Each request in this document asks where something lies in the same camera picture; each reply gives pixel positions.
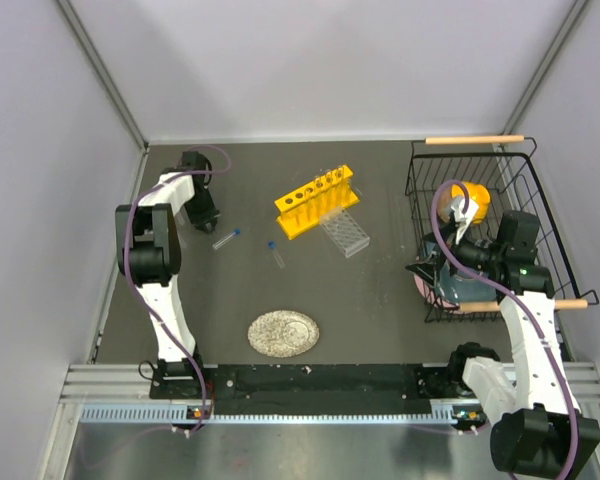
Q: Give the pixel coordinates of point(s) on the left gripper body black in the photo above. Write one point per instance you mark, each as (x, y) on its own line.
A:
(200, 209)

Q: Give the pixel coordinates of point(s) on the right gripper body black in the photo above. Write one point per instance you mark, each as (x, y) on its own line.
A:
(477, 256)

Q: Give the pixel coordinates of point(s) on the short tube blue cap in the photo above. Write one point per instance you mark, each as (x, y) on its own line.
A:
(274, 251)
(225, 239)

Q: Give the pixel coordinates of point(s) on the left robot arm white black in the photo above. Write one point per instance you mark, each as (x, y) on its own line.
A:
(149, 255)

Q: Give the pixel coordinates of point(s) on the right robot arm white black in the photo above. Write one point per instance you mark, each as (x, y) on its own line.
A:
(537, 427)

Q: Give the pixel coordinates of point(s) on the pink plate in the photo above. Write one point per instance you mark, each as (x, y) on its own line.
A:
(431, 297)

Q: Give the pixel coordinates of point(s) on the blue ceramic plate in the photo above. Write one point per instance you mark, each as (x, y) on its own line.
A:
(460, 288)

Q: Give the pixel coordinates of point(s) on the clear acrylic tube rack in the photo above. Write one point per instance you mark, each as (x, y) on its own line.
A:
(347, 235)

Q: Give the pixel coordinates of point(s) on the yellow test tube rack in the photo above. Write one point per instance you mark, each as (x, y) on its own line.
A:
(297, 214)

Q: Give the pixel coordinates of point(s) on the speckled ceramic plate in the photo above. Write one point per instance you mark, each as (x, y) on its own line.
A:
(283, 334)

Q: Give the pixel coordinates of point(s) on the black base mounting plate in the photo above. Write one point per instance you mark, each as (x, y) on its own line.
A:
(298, 390)

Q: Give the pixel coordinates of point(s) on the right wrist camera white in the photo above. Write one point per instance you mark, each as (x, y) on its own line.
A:
(463, 211)

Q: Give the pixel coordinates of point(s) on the black wire basket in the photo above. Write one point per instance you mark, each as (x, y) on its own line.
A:
(530, 175)

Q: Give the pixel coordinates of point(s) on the grey cable duct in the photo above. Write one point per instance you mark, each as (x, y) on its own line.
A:
(436, 412)

